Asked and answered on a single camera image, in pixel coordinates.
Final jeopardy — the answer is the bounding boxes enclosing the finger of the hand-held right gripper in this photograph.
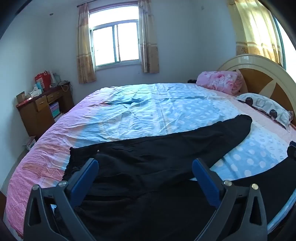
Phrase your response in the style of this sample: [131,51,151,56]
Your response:
[287,144,296,160]

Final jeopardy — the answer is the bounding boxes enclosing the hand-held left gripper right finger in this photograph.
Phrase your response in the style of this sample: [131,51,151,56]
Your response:
[192,158,268,241]

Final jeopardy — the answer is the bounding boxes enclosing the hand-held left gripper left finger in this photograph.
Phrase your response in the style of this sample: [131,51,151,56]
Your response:
[24,158,99,241]

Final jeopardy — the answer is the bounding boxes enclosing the black pants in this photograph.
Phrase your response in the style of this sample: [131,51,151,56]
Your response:
[54,114,296,241]

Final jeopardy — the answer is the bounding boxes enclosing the grey patterned pillow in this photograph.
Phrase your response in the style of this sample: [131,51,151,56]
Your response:
[235,93,293,131]

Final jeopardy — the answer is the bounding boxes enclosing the white box on floor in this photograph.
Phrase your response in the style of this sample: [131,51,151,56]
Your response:
[23,136,37,151]

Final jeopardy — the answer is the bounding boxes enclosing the brown wooden desk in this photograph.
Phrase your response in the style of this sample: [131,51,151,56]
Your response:
[16,84,75,138]

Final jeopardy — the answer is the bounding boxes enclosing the wooden bed headboard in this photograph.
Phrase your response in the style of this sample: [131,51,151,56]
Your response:
[217,54,296,130]

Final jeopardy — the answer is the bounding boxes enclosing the polka dot bed sheet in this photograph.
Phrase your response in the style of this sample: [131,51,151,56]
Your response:
[5,82,296,239]

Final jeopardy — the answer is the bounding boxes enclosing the white and teal boxes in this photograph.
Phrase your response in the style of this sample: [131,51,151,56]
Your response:
[31,84,44,97]

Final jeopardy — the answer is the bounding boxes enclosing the pink folded floral blanket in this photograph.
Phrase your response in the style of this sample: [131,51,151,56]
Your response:
[196,71,245,95]

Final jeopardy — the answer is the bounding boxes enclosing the red gift bag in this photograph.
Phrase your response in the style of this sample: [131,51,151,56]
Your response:
[35,71,51,91]

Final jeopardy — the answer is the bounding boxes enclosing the window beside headboard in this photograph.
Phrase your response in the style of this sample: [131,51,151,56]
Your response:
[273,14,296,71]

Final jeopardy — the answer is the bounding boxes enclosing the beige patterned curtain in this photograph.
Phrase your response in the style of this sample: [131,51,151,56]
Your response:
[77,1,97,84]
[138,0,160,74]

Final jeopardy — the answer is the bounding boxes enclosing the yellow sunlit curtain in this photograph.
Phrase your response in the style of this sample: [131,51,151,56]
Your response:
[228,0,284,66]

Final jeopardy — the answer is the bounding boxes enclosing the sliding glass window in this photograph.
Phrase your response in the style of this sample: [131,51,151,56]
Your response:
[89,7,142,68]

